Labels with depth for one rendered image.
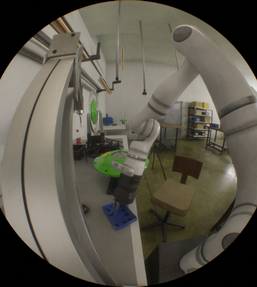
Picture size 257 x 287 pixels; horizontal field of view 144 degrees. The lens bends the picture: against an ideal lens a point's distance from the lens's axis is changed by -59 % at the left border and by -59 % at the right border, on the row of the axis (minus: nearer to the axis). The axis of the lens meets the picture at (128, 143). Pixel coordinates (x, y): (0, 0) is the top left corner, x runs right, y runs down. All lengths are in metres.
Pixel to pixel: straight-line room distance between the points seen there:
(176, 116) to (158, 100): 5.58
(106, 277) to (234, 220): 0.21
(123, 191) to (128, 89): 5.12
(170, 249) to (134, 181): 0.34
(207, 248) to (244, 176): 0.18
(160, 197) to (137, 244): 0.64
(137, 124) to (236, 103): 0.28
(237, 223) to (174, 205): 0.76
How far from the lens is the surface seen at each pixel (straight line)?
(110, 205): 0.51
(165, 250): 0.49
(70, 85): 0.29
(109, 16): 2.94
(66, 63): 0.15
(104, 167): 0.50
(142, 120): 0.32
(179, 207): 0.94
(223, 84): 0.19
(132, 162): 0.33
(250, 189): 0.26
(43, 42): 1.41
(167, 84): 0.29
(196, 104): 6.05
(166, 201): 0.96
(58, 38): 0.21
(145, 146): 0.34
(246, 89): 0.19
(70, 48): 0.19
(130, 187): 0.35
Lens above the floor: 1.31
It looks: 16 degrees down
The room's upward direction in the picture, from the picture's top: 1 degrees counter-clockwise
